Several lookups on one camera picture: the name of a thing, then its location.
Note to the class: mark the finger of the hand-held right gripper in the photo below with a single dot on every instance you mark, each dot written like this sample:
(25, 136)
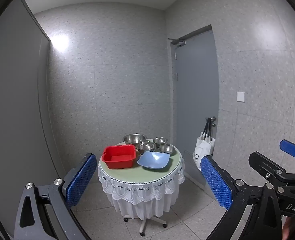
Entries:
(290, 148)
(262, 163)

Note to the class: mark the metal door closer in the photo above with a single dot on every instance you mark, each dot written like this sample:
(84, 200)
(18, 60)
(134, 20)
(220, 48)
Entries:
(178, 42)

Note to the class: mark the grey partition panel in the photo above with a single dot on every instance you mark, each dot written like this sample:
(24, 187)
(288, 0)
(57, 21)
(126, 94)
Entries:
(15, 105)

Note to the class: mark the red plastic basin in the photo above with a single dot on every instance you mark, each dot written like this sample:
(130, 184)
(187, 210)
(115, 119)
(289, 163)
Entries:
(118, 158)

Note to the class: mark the small steel bowl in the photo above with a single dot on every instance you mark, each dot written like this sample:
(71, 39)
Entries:
(167, 150)
(160, 141)

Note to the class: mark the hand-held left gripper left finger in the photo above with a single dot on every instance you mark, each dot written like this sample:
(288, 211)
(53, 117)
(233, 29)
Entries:
(79, 181)

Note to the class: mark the blue square plate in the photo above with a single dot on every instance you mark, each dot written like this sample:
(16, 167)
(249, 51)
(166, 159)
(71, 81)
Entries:
(152, 160)

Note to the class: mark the large steel bowl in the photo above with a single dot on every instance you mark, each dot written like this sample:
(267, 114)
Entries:
(134, 139)

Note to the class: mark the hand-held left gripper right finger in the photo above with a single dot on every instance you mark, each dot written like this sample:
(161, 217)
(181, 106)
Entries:
(215, 183)

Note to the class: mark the grey door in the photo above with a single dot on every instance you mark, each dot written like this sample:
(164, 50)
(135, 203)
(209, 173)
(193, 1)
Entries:
(196, 92)

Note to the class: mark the white wall switch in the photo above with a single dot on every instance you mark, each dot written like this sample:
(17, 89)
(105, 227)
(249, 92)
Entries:
(240, 96)

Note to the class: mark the white lace tablecloth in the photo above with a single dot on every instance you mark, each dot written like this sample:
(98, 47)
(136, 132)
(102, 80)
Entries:
(140, 195)

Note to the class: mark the medium steel bowl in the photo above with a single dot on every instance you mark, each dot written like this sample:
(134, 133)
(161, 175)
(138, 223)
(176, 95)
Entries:
(146, 147)

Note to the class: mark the white tote bag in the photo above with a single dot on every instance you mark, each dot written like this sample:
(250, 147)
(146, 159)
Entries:
(203, 148)

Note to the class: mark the white wheeled table base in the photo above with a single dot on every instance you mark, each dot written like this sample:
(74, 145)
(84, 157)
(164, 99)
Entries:
(145, 223)

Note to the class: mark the green round table mat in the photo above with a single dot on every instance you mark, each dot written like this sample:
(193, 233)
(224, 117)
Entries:
(137, 173)

